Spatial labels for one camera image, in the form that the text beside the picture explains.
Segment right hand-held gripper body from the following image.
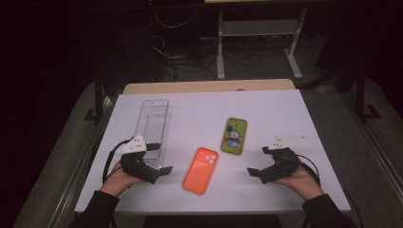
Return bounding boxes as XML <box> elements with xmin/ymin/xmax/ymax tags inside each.
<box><xmin>259</xmin><ymin>135</ymin><xmax>308</xmax><ymax>185</ymax></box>

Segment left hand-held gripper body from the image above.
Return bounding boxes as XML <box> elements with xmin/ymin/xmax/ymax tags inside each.
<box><xmin>116</xmin><ymin>135</ymin><xmax>161</xmax><ymax>185</ymax></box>

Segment clear plastic rack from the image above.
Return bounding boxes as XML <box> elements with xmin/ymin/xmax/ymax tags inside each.
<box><xmin>133</xmin><ymin>99</ymin><xmax>172</xmax><ymax>171</ymax></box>

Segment orange phone case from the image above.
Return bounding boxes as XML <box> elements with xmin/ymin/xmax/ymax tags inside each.
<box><xmin>182</xmin><ymin>146</ymin><xmax>220</xmax><ymax>196</ymax></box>

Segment green cartoon phone case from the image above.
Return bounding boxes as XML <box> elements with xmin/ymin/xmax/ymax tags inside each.
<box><xmin>220</xmin><ymin>117</ymin><xmax>248</xmax><ymax>156</ymax></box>

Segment person's left hand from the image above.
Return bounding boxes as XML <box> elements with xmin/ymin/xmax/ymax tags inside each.
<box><xmin>100</xmin><ymin>161</ymin><xmax>147</xmax><ymax>199</ymax></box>

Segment person's right hand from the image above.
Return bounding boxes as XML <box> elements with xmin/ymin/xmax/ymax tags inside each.
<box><xmin>273</xmin><ymin>162</ymin><xmax>325</xmax><ymax>201</ymax></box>

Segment black metal stand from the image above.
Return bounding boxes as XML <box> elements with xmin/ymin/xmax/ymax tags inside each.
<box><xmin>83</xmin><ymin>71</ymin><xmax>109</xmax><ymax>126</ymax></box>
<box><xmin>354</xmin><ymin>62</ymin><xmax>383</xmax><ymax>124</ymax></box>

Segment wooden table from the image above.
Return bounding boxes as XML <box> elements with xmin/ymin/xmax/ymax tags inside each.
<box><xmin>122</xmin><ymin>78</ymin><xmax>297</xmax><ymax>95</ymax></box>

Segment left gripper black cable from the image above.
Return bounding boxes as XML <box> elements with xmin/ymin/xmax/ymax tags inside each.
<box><xmin>101</xmin><ymin>139</ymin><xmax>131</xmax><ymax>185</ymax></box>

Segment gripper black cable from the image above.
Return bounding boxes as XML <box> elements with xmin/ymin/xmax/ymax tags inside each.
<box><xmin>296</xmin><ymin>153</ymin><xmax>366</xmax><ymax>228</ymax></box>
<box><xmin>101</xmin><ymin>139</ymin><xmax>131</xmax><ymax>185</ymax></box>

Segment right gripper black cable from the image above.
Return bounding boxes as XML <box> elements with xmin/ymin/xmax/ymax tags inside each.
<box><xmin>296</xmin><ymin>153</ymin><xmax>366</xmax><ymax>228</ymax></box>

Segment aluminium rail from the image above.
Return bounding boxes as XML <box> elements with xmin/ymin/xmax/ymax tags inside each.
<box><xmin>47</xmin><ymin>94</ymin><xmax>116</xmax><ymax>228</ymax></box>
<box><xmin>339</xmin><ymin>93</ymin><xmax>403</xmax><ymax>198</ymax></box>

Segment tangle of floor cables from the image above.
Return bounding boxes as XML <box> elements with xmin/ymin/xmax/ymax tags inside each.
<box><xmin>150</xmin><ymin>10</ymin><xmax>279</xmax><ymax>83</ymax></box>

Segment white metal desk frame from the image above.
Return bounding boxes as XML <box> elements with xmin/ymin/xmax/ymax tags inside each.
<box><xmin>216</xmin><ymin>6</ymin><xmax>309</xmax><ymax>81</ymax></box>

